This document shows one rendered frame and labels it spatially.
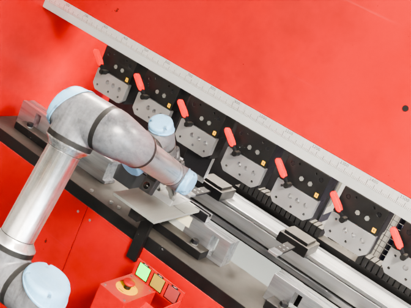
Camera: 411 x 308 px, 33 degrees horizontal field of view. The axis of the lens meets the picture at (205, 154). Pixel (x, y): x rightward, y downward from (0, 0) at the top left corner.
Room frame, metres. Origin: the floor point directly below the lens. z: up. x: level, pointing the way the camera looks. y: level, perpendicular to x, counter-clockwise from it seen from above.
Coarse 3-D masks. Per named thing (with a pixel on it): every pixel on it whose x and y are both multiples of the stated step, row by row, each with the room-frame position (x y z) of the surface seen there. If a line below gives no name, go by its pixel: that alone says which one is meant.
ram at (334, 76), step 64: (64, 0) 2.52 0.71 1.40; (128, 0) 2.39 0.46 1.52; (192, 0) 2.28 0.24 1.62; (256, 0) 2.19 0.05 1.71; (320, 0) 2.10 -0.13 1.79; (384, 0) 2.02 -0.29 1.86; (192, 64) 2.24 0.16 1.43; (256, 64) 2.15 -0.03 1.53; (320, 64) 2.06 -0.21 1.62; (384, 64) 1.98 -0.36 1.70; (256, 128) 2.10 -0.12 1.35; (320, 128) 2.02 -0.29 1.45; (384, 128) 1.94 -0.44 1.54
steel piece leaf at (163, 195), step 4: (156, 192) 2.11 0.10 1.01; (160, 192) 2.10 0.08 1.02; (164, 192) 2.17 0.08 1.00; (156, 196) 2.11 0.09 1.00; (160, 196) 2.10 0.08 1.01; (164, 196) 2.09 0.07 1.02; (168, 196) 2.15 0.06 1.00; (164, 200) 2.09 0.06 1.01; (168, 200) 2.09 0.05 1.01; (176, 200) 2.14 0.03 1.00; (180, 200) 2.16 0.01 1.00; (184, 200) 2.17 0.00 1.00; (168, 204) 2.08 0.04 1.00; (172, 204) 2.10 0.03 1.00; (176, 204) 2.12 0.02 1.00
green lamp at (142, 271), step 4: (140, 264) 1.96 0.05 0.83; (140, 268) 1.96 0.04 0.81; (144, 268) 1.95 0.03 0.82; (148, 268) 1.95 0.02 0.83; (136, 272) 1.96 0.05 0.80; (140, 272) 1.95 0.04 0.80; (144, 272) 1.95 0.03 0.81; (148, 272) 1.94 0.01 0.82; (140, 276) 1.95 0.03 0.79; (144, 276) 1.95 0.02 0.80; (144, 280) 1.94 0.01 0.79
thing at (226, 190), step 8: (208, 176) 2.41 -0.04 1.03; (216, 176) 2.45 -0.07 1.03; (200, 184) 2.38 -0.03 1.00; (208, 184) 2.37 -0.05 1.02; (216, 184) 2.37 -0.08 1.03; (224, 184) 2.41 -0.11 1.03; (192, 192) 2.27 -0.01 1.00; (200, 192) 2.30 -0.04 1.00; (208, 192) 2.34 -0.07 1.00; (216, 192) 2.35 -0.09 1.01; (224, 192) 2.36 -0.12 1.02; (232, 192) 2.42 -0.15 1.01
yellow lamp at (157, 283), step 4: (156, 276) 1.93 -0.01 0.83; (152, 280) 1.93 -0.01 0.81; (156, 280) 1.93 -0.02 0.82; (160, 280) 1.92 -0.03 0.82; (164, 280) 1.91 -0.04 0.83; (152, 284) 1.93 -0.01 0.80; (156, 284) 1.92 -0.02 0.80; (160, 284) 1.92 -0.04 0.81; (156, 288) 1.92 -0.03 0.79; (160, 288) 1.91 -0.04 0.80
